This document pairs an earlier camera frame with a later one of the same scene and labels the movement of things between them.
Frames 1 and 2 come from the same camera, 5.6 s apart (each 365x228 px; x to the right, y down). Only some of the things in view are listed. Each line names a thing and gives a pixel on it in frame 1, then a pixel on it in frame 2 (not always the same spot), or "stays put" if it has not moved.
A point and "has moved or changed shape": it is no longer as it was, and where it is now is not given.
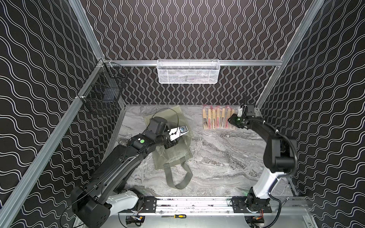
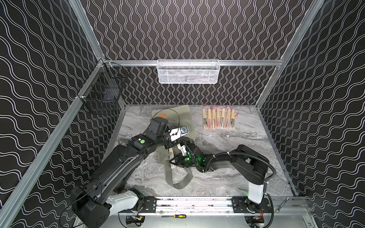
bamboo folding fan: (228, 113) stays put
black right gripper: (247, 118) to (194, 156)
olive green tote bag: (180, 153) has moved or changed shape
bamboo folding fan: (223, 118) stays put
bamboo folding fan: (214, 118) stays put
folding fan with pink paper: (209, 117) stays put
